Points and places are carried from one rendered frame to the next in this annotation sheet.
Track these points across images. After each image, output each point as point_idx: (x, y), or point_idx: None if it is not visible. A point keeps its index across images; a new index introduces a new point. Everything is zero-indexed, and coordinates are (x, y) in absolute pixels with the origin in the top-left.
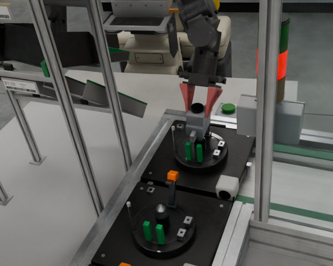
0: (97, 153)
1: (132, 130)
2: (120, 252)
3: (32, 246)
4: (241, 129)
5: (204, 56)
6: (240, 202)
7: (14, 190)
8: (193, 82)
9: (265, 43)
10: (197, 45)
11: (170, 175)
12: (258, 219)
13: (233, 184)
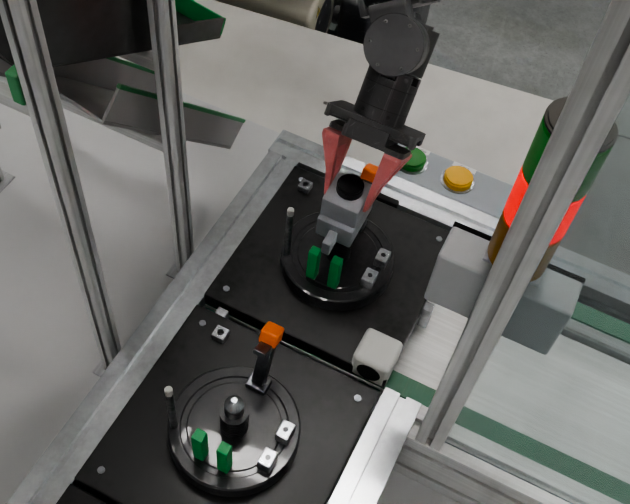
0: (123, 192)
1: (205, 150)
2: (138, 468)
3: None
4: (436, 295)
5: (390, 83)
6: (396, 395)
7: None
8: (354, 136)
9: (547, 187)
10: (382, 70)
11: (266, 335)
12: (424, 442)
13: (390, 357)
